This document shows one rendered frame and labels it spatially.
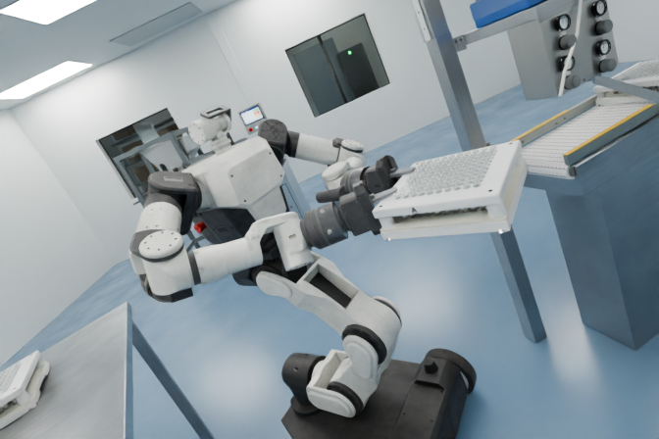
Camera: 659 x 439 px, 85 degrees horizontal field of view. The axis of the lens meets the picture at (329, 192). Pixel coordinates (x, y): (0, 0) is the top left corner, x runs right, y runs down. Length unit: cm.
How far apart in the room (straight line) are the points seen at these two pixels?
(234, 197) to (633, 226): 127
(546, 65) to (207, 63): 550
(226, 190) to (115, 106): 573
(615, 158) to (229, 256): 111
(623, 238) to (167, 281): 136
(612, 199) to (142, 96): 607
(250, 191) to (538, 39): 84
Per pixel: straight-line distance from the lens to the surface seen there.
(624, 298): 162
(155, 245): 76
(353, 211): 76
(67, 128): 710
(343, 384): 141
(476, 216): 69
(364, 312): 113
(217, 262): 75
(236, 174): 103
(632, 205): 152
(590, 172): 128
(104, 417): 106
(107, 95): 673
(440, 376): 148
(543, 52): 110
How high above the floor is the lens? 128
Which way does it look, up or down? 15 degrees down
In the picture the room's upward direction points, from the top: 25 degrees counter-clockwise
